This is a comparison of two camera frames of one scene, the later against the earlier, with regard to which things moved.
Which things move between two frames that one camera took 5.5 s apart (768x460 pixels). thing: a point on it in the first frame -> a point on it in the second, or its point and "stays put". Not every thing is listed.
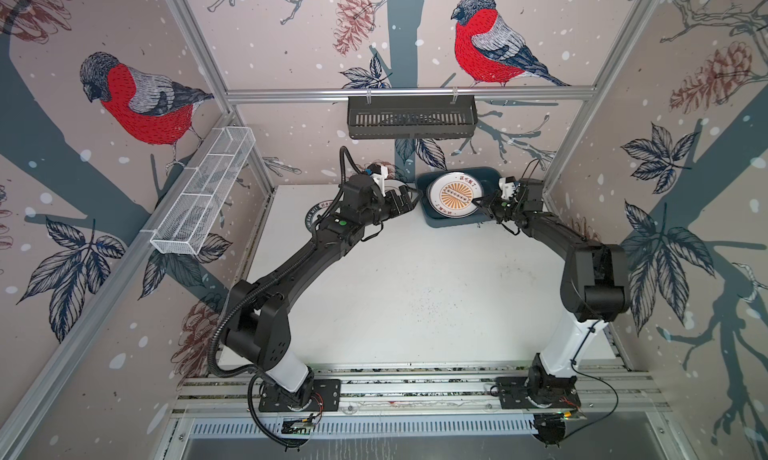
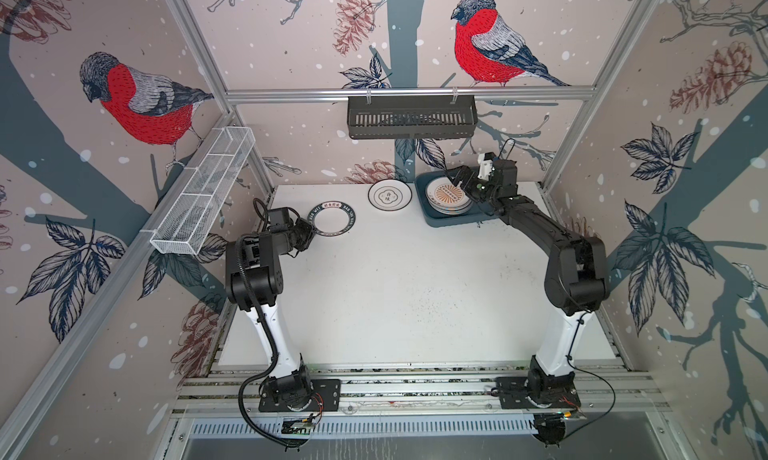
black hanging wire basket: [412, 117] stays put
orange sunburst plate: [452, 194] stays put
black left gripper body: [387, 207] -> [301, 233]
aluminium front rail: [415, 389] stays put
